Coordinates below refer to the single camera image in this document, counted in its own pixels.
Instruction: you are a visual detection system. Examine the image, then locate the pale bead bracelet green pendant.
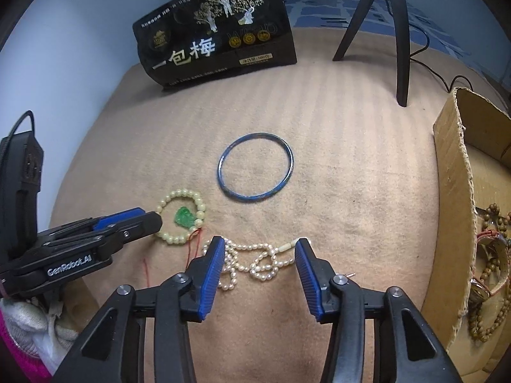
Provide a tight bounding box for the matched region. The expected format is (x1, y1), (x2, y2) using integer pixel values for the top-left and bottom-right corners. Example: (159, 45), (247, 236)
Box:
(144, 189), (208, 288)

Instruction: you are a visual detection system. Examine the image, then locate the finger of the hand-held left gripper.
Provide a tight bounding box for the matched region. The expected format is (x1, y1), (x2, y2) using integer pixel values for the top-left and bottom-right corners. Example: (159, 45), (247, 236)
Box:
(40, 211), (164, 266)
(38, 207), (147, 247)

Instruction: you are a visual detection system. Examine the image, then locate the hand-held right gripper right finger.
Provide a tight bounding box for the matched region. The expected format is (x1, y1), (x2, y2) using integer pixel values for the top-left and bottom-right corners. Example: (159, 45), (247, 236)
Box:
(294, 238), (464, 383)

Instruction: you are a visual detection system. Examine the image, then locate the black printed snack bag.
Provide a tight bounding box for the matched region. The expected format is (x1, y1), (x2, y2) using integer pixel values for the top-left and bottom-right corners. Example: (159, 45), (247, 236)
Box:
(133, 0), (298, 92)

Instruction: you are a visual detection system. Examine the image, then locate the wristwatch with beige strap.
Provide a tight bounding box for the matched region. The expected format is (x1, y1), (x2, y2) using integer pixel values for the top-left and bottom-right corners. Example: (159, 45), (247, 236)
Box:
(469, 227), (511, 304)

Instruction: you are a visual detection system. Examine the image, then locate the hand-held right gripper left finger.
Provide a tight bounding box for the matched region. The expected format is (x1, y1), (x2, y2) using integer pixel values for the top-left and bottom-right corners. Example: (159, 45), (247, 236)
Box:
(52, 236), (226, 383)

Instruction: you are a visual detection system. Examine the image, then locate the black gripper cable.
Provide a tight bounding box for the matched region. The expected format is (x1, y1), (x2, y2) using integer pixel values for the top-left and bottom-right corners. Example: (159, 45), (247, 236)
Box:
(7, 110), (36, 144)

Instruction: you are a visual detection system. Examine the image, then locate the person's left hand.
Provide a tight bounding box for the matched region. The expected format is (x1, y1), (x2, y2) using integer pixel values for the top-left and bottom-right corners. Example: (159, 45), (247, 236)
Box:
(0, 297), (79, 372)

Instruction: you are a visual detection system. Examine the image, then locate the black power cable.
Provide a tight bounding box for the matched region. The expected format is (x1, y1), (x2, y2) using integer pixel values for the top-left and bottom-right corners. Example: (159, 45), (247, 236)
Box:
(375, 0), (476, 92)

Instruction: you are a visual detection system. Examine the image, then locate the brown wooden bead necklace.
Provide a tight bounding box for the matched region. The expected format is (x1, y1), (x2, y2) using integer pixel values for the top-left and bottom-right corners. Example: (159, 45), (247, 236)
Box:
(467, 203), (511, 344)

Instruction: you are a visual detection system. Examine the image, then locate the person's left forearm pink sleeve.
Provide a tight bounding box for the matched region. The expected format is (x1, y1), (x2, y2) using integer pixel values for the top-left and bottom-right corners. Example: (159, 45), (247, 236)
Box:
(0, 314), (53, 383)

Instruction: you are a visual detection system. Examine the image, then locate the black tripod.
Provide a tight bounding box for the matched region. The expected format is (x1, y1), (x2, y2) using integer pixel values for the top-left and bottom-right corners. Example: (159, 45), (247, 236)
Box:
(332, 0), (412, 108)

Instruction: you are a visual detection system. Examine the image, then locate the cardboard box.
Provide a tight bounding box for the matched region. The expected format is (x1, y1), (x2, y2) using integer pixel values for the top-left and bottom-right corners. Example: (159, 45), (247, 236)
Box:
(421, 87), (511, 383)

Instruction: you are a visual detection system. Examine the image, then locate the white pearl necklace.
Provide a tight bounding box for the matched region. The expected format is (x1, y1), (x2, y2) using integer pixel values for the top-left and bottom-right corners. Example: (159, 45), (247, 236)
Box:
(202, 237), (300, 293)

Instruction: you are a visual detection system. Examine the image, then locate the blue bangle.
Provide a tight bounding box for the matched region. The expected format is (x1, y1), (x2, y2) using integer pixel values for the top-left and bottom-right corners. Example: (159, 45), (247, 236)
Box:
(217, 132), (294, 202)

